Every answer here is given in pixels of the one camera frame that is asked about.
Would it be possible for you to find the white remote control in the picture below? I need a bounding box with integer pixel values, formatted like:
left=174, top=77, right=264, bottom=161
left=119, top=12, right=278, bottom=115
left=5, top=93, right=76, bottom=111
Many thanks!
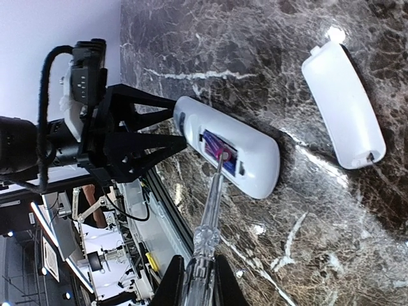
left=173, top=96, right=281, bottom=200

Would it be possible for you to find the blue battery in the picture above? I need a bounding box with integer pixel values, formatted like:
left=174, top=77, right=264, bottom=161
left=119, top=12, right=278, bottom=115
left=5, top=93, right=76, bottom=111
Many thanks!
left=205, top=136, right=238, bottom=176

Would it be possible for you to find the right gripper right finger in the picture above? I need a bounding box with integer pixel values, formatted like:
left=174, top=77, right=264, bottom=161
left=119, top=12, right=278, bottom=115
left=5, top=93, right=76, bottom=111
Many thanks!
left=215, top=254, right=249, bottom=306

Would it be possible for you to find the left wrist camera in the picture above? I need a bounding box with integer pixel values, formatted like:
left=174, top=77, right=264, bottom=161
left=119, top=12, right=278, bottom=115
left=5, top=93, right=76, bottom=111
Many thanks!
left=59, top=38, right=108, bottom=112

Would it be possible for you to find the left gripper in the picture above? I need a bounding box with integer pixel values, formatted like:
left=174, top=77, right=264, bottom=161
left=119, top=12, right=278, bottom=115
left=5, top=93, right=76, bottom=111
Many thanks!
left=76, top=84, right=187, bottom=185

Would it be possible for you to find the black front rail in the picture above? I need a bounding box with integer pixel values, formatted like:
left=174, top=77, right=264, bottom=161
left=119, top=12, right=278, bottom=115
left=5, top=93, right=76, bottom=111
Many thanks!
left=145, top=169, right=194, bottom=255

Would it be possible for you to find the clear handle screwdriver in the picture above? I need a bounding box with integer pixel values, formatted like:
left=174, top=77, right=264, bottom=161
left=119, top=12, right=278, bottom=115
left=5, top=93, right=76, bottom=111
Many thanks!
left=180, top=150, right=231, bottom=305

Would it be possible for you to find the purple battery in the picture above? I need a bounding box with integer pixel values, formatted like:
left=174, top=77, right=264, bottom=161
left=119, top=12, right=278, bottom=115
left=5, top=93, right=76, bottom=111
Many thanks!
left=203, top=131, right=231, bottom=162

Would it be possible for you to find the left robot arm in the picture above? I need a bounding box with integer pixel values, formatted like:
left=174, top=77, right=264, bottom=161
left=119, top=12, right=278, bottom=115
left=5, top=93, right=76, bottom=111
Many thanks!
left=1, top=84, right=187, bottom=193

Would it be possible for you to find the white battery cover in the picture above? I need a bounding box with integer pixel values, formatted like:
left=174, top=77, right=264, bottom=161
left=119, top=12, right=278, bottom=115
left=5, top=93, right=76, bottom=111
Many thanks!
left=302, top=41, right=386, bottom=170

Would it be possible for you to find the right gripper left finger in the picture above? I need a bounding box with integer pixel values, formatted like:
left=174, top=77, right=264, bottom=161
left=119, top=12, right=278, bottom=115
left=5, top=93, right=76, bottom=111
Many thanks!
left=152, top=255, right=185, bottom=306

